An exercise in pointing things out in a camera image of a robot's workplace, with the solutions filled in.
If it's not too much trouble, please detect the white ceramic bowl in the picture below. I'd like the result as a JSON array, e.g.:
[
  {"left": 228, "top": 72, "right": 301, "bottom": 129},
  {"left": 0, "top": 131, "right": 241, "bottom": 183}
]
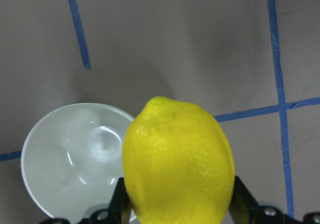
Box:
[{"left": 20, "top": 103, "right": 133, "bottom": 224}]

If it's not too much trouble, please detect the yellow lemon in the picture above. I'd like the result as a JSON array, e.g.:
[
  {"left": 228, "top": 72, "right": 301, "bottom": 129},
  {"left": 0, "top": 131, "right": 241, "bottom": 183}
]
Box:
[{"left": 122, "top": 96, "right": 235, "bottom": 224}]

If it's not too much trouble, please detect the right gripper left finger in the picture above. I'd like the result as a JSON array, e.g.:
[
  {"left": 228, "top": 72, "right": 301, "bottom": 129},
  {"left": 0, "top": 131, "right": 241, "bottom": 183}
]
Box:
[{"left": 108, "top": 177, "right": 132, "bottom": 224}]

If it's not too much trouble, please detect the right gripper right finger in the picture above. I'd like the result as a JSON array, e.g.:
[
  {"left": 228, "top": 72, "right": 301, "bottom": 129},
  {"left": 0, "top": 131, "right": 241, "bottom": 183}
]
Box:
[{"left": 228, "top": 176, "right": 259, "bottom": 224}]

